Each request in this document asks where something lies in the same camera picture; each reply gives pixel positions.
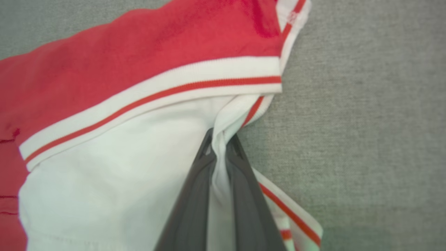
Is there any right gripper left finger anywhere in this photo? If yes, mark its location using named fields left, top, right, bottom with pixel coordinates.
left=153, top=128, right=218, bottom=251

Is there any grey fabric sofa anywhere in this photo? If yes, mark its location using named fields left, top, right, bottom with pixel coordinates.
left=0, top=0, right=446, bottom=251

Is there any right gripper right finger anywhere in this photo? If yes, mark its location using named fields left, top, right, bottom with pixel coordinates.
left=225, top=134, right=288, bottom=251

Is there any red basketball jersey white trim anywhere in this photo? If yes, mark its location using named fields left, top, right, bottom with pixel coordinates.
left=0, top=0, right=324, bottom=251

